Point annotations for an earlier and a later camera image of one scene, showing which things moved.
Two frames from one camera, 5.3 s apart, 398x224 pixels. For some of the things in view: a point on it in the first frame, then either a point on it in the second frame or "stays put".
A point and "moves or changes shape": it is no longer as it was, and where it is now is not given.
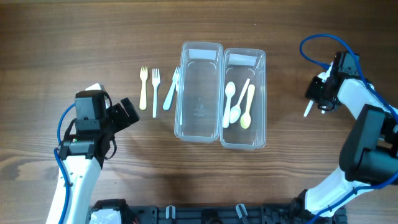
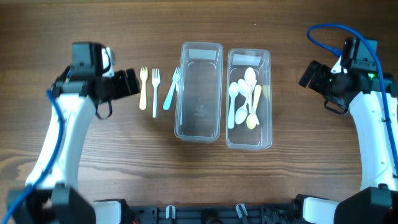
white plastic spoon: (308, 107) -> (250, 78)
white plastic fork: (155, 78) stays put
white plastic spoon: (230, 89) moves or changes shape
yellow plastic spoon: (245, 119) -> (251, 121)
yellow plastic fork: (143, 76) stays put
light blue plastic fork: (169, 98) stays put
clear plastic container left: (199, 106) stays put
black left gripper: (124, 120) -> (125, 89)
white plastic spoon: (236, 112) moves or changes shape
